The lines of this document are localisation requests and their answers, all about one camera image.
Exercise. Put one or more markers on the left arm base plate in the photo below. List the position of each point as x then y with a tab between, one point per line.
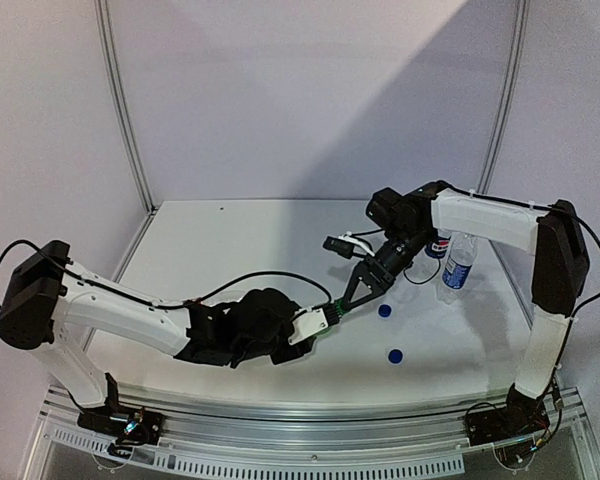
128	426

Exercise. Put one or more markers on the blue Pepsi bottle cap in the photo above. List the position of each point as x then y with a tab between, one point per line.
384	311

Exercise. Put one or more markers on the aluminium front rail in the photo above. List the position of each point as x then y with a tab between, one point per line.
205	439

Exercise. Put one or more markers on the clear bottle small blue label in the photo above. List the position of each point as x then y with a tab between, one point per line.
460	260

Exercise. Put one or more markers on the aluminium corner post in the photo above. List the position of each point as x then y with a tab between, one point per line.
507	94
120	104

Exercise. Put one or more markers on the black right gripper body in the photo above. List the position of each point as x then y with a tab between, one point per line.
385	277

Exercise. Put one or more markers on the clear Pepsi bottle blue label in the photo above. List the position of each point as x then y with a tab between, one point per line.
438	247

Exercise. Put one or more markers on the clear bottle red label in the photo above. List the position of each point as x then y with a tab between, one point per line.
196	301

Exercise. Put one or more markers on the green plastic bottle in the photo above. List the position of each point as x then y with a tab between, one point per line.
332	314

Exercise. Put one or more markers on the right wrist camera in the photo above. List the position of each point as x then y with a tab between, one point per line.
351	245

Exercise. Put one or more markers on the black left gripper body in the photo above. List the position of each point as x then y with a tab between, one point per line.
283	358

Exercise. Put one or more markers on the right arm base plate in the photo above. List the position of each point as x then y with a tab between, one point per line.
486	423

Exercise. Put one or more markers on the right aluminium corner post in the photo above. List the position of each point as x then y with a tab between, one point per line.
507	94

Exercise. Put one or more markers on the left aluminium corner post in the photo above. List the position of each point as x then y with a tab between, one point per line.
120	104

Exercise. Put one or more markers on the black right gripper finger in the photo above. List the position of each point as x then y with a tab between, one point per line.
362	294
358	276

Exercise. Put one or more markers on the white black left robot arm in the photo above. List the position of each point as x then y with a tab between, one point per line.
48	292

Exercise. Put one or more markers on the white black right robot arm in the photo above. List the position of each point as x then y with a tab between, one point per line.
552	235

